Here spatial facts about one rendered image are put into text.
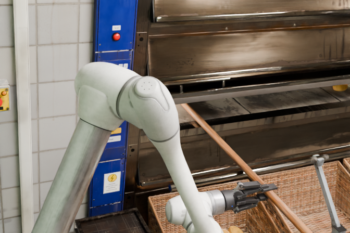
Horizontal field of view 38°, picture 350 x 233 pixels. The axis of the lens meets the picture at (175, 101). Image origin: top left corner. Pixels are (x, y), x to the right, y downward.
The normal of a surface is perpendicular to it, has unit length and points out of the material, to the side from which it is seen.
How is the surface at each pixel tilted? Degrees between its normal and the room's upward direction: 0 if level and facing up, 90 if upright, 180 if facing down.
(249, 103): 0
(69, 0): 90
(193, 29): 90
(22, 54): 90
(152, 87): 29
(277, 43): 70
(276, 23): 90
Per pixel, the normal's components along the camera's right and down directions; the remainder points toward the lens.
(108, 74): -0.18, -0.65
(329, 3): 0.43, 0.11
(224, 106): 0.11, -0.89
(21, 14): 0.42, 0.44
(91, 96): -0.49, -0.09
